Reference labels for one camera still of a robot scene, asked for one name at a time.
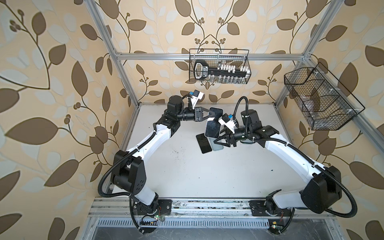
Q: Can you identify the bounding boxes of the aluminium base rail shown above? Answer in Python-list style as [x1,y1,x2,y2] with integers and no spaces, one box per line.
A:
[86,197,337,219]

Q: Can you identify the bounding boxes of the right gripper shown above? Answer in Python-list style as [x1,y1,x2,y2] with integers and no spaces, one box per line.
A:
[212,127,251,148]

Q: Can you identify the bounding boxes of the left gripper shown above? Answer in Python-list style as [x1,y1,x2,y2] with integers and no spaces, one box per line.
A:
[174,106,214,123]

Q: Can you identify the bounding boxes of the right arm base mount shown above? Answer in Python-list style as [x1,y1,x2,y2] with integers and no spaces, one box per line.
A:
[249,190,295,235]

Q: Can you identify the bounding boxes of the back wall wire basket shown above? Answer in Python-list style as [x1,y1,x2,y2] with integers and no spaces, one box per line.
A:
[189,48,252,85]

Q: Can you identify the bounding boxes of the black tool in basket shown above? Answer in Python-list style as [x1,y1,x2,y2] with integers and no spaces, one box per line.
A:
[192,60,251,80]

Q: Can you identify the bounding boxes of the black phone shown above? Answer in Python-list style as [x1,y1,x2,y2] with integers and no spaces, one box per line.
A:
[205,107,223,139]
[196,134,212,154]

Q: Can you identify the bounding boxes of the grey phone case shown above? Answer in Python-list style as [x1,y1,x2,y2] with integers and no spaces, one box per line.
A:
[208,138,224,151]

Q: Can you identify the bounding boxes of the wall wire basket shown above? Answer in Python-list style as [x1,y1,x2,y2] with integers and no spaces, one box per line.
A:
[284,62,366,131]
[189,48,252,85]

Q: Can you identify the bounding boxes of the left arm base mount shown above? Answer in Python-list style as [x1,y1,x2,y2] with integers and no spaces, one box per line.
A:
[129,197,173,235]

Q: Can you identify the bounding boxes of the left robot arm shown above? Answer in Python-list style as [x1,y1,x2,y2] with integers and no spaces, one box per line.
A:
[98,90,215,208]

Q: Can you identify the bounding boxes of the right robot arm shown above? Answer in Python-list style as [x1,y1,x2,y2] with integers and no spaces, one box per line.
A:
[214,97,358,218]

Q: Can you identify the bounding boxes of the right wall wire basket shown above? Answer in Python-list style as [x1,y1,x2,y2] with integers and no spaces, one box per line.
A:
[284,62,366,131]

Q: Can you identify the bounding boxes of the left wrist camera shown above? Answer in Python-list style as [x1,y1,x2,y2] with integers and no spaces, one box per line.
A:
[188,90,205,110]

